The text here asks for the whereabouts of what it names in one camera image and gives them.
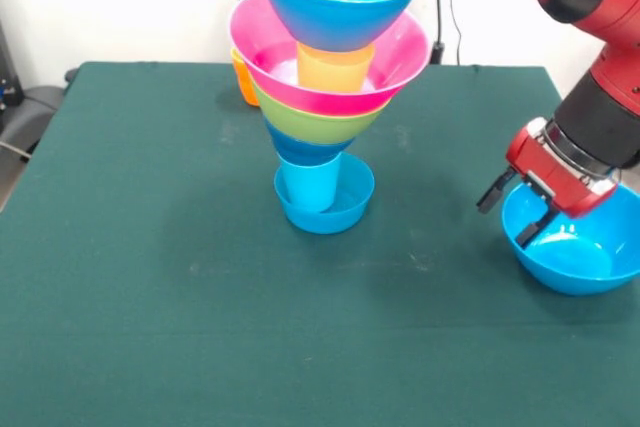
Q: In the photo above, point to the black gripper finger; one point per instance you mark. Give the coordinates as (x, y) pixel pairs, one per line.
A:
(532, 232)
(492, 194)

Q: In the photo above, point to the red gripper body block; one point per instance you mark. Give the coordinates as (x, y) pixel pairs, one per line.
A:
(545, 172)

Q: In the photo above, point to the large blue bowl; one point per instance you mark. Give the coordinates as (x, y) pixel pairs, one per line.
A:
(335, 22)
(575, 277)

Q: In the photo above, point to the small ribbed blue bowl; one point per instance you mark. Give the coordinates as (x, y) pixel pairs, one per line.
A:
(355, 212)

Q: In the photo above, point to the large pink bowl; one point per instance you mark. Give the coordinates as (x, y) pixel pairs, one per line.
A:
(405, 62)

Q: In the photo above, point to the light blue cup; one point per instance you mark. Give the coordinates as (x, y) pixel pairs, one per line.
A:
(310, 187)

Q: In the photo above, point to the lime green bowl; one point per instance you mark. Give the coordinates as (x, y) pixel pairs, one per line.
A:
(320, 124)

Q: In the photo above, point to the small dark blue bowl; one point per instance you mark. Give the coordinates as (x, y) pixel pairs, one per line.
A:
(307, 149)

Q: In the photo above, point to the yellow ribbed cup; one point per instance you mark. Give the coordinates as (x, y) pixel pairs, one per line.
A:
(330, 72)

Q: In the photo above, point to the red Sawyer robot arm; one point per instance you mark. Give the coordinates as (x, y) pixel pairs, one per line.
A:
(600, 112)

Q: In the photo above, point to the orange cup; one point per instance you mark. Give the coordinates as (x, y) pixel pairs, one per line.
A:
(244, 82)

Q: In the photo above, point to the dark green table cloth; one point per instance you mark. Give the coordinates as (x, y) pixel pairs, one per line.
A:
(200, 297)

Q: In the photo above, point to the black equipment base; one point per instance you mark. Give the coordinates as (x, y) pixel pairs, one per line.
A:
(30, 107)

